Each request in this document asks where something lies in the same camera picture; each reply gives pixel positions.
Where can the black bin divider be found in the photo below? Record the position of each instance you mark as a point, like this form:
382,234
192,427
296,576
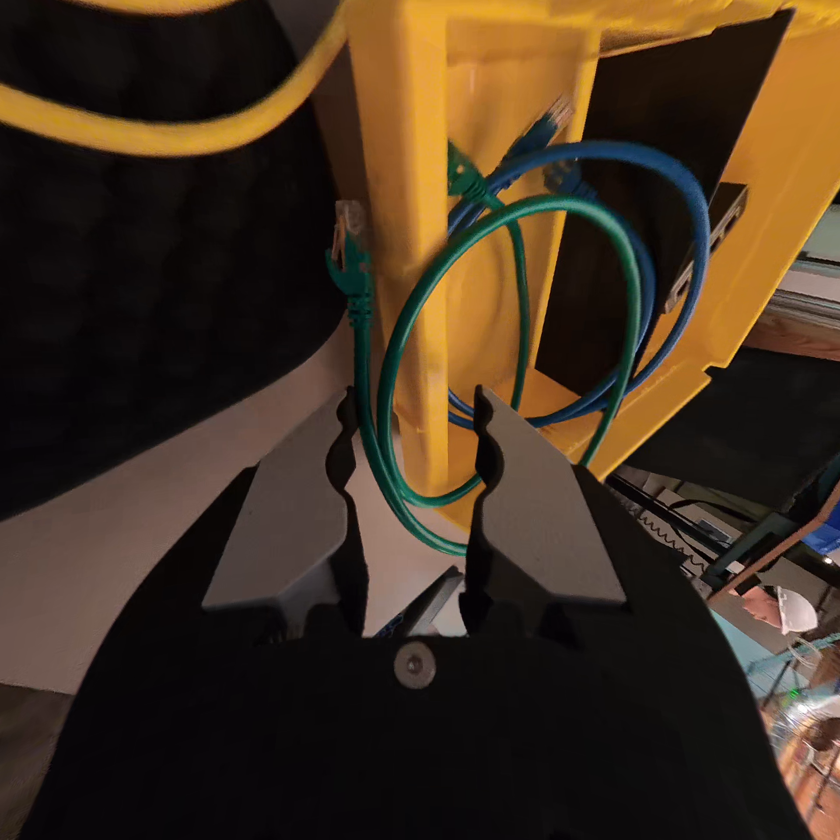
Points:
656,98

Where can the yellow plastic bin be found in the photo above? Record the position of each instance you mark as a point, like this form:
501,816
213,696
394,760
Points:
407,197

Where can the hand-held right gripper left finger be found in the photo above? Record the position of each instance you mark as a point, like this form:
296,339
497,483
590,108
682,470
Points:
282,525

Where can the black wrist rest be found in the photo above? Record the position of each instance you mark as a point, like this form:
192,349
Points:
131,295

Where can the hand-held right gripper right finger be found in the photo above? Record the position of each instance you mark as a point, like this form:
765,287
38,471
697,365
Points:
551,525

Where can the black ethernet switch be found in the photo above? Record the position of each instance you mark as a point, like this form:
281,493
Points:
715,216

